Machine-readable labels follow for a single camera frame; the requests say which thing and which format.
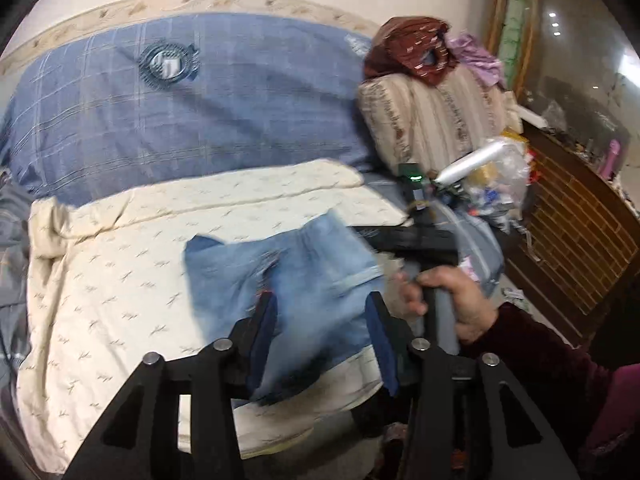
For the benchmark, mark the grey patterned quilt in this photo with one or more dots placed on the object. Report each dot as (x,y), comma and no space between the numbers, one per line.
(15,345)

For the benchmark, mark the clutter of plastic bags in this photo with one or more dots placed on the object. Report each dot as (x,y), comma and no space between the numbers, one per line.
(496,192)

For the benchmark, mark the white plastic roll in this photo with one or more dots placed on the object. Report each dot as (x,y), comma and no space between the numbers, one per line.
(462,167)

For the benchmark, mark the dark red plastic bag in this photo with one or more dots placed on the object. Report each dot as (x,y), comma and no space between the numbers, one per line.
(415,46)

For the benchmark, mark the blue denim jeans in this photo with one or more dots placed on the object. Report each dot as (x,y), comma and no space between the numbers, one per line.
(320,274)

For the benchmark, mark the dark red sleeve forearm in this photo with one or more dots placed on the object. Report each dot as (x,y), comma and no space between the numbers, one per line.
(592,410)

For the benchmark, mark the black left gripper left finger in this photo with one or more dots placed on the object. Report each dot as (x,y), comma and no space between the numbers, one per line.
(228,369)

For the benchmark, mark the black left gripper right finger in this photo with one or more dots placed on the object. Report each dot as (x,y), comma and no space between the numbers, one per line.
(417,375)

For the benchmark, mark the cream leaf-print blanket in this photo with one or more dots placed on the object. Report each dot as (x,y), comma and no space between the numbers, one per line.
(106,281)

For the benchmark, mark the purple cloth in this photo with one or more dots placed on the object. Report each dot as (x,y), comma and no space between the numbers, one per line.
(472,54)

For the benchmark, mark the beige striped pillow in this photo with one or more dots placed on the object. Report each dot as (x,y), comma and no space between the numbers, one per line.
(431,126)

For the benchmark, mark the person's right hand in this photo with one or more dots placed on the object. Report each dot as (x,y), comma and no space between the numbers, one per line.
(475,314)

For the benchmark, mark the blue plaid pillow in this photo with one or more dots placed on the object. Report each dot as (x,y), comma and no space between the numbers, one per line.
(185,97)

